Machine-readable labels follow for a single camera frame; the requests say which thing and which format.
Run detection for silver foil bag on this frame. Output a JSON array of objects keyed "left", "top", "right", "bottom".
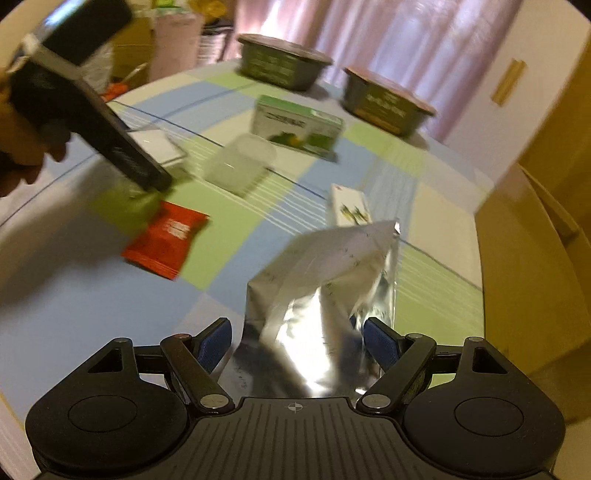
[{"left": 221, "top": 221, "right": 401, "bottom": 400}]

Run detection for red candy packet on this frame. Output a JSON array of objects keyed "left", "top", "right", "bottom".
[{"left": 121, "top": 201, "right": 209, "bottom": 280}]

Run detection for white blue medicine box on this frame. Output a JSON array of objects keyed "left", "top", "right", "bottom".
[{"left": 327, "top": 184, "right": 373, "bottom": 227}]

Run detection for clear plastic container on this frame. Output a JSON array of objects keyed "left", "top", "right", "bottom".
[{"left": 204, "top": 133, "right": 276, "bottom": 197}]

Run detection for green medicine box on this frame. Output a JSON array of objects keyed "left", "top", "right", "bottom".
[{"left": 252, "top": 95, "right": 345, "bottom": 158}]

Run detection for person left hand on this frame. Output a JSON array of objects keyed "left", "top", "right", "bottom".
[{"left": 1, "top": 70, "right": 71, "bottom": 197}]

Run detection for pink cardboard box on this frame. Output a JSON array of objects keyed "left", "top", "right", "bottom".
[{"left": 149, "top": 12, "right": 204, "bottom": 82}]

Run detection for checked tablecloth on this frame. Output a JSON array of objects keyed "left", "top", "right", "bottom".
[{"left": 0, "top": 59, "right": 495, "bottom": 462}]

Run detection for left instant noodle bowl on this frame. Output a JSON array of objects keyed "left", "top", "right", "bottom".
[{"left": 238, "top": 34, "right": 334, "bottom": 92}]

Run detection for instant noodle bowl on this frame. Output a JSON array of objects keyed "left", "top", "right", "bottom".
[
  {"left": 238, "top": 34, "right": 334, "bottom": 92},
  {"left": 342, "top": 67, "right": 437, "bottom": 137}
]

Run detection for right instant noodle bowl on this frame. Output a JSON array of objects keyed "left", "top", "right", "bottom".
[{"left": 342, "top": 67, "right": 437, "bottom": 137}]

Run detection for pink lace curtain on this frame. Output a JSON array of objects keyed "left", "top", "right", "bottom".
[{"left": 228, "top": 0, "right": 521, "bottom": 141}]

